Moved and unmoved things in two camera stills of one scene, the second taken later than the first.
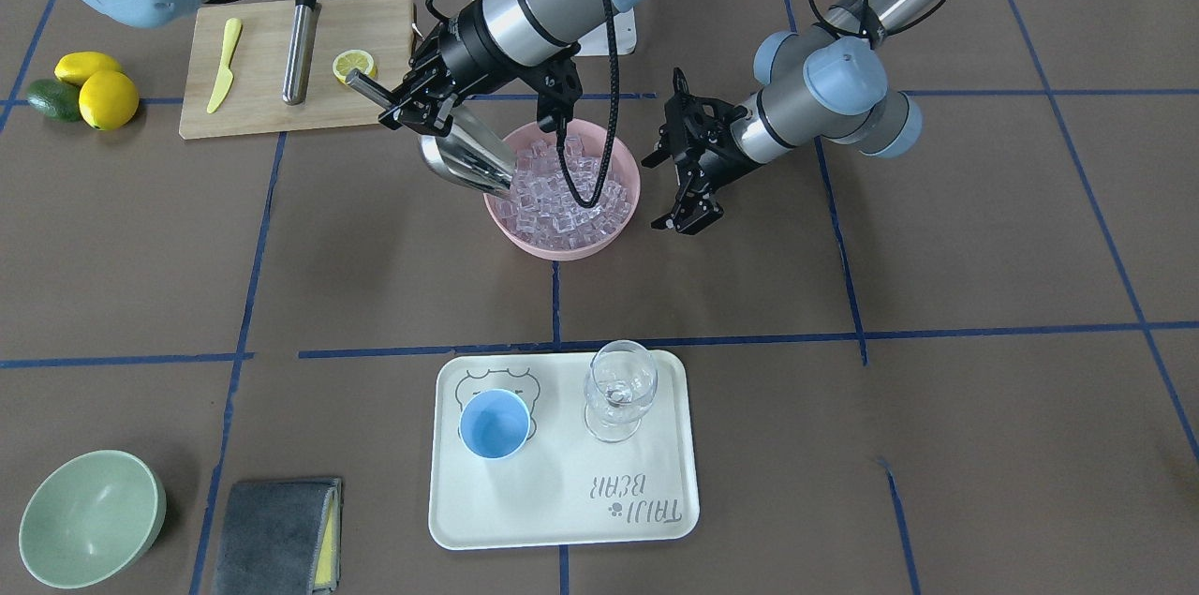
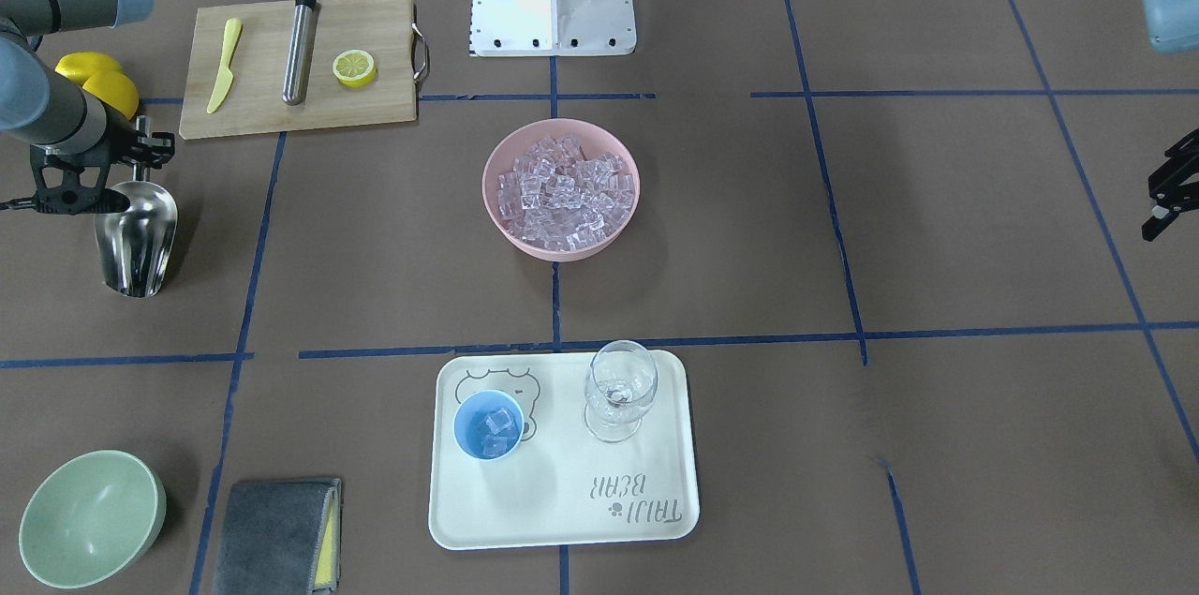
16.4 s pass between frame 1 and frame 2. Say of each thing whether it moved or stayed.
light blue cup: stayed
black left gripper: moved
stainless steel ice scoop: moved
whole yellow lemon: stayed
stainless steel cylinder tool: stayed
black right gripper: moved
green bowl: stayed
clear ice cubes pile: stayed
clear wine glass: stayed
